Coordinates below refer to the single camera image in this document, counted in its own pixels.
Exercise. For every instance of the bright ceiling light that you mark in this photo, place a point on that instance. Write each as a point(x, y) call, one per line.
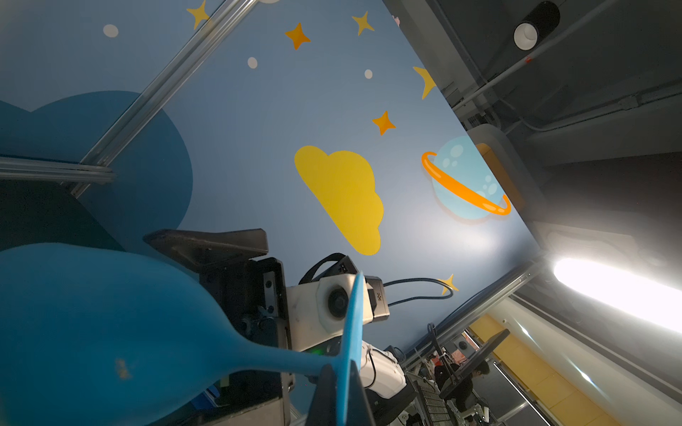
point(622, 290)

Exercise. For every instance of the right frame post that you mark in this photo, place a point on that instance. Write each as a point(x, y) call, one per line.
point(159, 92)

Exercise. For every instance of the blue wine glass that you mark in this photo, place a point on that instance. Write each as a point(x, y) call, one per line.
point(102, 337)

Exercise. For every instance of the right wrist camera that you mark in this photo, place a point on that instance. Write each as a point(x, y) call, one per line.
point(318, 305)

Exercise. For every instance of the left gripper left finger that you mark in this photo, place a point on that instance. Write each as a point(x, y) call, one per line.
point(340, 401)

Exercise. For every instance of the black white ceiling cylinder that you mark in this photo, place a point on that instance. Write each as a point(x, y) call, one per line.
point(537, 26)

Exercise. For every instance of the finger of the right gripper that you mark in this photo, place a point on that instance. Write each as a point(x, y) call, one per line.
point(201, 251)

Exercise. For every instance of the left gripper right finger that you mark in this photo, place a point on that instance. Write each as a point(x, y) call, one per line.
point(455, 380)

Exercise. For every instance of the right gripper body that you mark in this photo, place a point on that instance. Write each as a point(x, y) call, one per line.
point(253, 296)

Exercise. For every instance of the rear frame bar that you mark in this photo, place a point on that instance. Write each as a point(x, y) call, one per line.
point(13, 168)

